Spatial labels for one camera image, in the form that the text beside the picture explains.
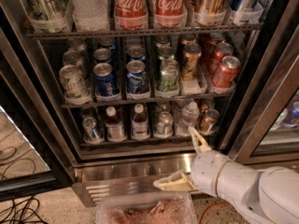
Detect steel fridge base grille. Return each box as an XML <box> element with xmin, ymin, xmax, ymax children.
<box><xmin>73</xmin><ymin>151</ymin><xmax>195</xmax><ymax>207</ymax></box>

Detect clear water bottle bottom shelf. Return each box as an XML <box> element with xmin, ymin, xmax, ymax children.
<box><xmin>176</xmin><ymin>102</ymin><xmax>200</xmax><ymax>136</ymax></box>

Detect gold black can front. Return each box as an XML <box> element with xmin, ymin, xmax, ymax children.
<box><xmin>181</xmin><ymin>43</ymin><xmax>202</xmax><ymax>80</ymax></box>

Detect blue pepsi can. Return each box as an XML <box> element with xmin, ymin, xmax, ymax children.
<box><xmin>93</xmin><ymin>63</ymin><xmax>120</xmax><ymax>97</ymax></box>
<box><xmin>126</xmin><ymin>60</ymin><xmax>149</xmax><ymax>94</ymax></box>

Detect blue Pepsi can front right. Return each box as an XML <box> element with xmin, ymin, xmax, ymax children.
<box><xmin>126</xmin><ymin>60</ymin><xmax>149</xmax><ymax>94</ymax></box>

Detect brown tea bottle left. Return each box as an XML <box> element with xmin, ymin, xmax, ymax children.
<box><xmin>105</xmin><ymin>106</ymin><xmax>127</xmax><ymax>142</ymax></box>

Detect black cables on floor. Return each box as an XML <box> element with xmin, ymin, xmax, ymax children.
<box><xmin>0</xmin><ymin>196</ymin><xmax>50</xmax><ymax>224</ymax></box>

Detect brown tea bottle white cap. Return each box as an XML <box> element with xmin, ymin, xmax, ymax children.
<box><xmin>131</xmin><ymin>104</ymin><xmax>150</xmax><ymax>140</ymax></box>

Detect blue can behind right door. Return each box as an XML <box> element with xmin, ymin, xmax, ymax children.
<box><xmin>282</xmin><ymin>101</ymin><xmax>299</xmax><ymax>128</ymax></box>

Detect green tall can top shelf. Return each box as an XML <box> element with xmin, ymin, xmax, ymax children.
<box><xmin>27</xmin><ymin>0</ymin><xmax>69</xmax><ymax>21</ymax></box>

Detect white green can front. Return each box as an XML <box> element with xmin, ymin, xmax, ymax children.
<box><xmin>59</xmin><ymin>65</ymin><xmax>91</xmax><ymax>105</ymax></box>

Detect red Coke can middle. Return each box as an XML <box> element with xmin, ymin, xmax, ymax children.
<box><xmin>207</xmin><ymin>42</ymin><xmax>234</xmax><ymax>77</ymax></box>

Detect blue Pepsi can second row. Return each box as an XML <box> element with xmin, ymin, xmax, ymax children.
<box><xmin>93</xmin><ymin>48</ymin><xmax>113</xmax><ymax>63</ymax></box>

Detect open glass fridge door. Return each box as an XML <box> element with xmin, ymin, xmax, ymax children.
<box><xmin>0</xmin><ymin>77</ymin><xmax>74</xmax><ymax>202</ymax></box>

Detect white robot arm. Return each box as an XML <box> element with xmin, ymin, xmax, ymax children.
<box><xmin>153</xmin><ymin>127</ymin><xmax>299</xmax><ymax>224</ymax></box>

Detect red Coke can front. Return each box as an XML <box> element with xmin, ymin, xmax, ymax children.
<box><xmin>212</xmin><ymin>56</ymin><xmax>240</xmax><ymax>89</ymax></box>

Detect clear plastic bin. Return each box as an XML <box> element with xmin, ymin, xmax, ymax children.
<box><xmin>95</xmin><ymin>191</ymin><xmax>197</xmax><ymax>224</ymax></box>

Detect blue silver can bottom shelf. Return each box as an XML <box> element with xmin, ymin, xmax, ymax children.
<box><xmin>82</xmin><ymin>117</ymin><xmax>103</xmax><ymax>145</ymax></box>

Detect large Coca-Cola can left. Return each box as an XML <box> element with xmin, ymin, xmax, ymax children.
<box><xmin>114</xmin><ymin>0</ymin><xmax>146</xmax><ymax>19</ymax></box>

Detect blue Pepsi can front left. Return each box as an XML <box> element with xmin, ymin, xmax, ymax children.
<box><xmin>93</xmin><ymin>63</ymin><xmax>120</xmax><ymax>97</ymax></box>

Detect copper can bottom shelf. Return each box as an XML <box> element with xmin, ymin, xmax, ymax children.
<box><xmin>199</xmin><ymin>108</ymin><xmax>220</xmax><ymax>134</ymax></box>

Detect closed right fridge door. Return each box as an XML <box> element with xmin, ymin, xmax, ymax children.
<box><xmin>228</xmin><ymin>27</ymin><xmax>299</xmax><ymax>171</ymax></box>

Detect red coke can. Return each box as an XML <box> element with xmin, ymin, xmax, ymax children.
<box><xmin>212</xmin><ymin>56</ymin><xmax>240</xmax><ymax>89</ymax></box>
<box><xmin>207</xmin><ymin>42</ymin><xmax>234</xmax><ymax>77</ymax></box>

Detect clear water bottle top shelf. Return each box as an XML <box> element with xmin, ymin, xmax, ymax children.
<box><xmin>71</xmin><ymin>0</ymin><xmax>109</xmax><ymax>32</ymax></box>

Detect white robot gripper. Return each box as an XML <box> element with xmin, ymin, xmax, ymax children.
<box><xmin>153</xmin><ymin>126</ymin><xmax>230</xmax><ymax>197</ymax></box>

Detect clear water bottle shelf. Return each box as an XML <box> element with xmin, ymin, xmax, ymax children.
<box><xmin>71</xmin><ymin>0</ymin><xmax>109</xmax><ymax>32</ymax></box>
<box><xmin>176</xmin><ymin>102</ymin><xmax>200</xmax><ymax>136</ymax></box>

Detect orange extension cable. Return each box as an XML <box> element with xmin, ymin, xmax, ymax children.
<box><xmin>198</xmin><ymin>202</ymin><xmax>232</xmax><ymax>224</ymax></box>

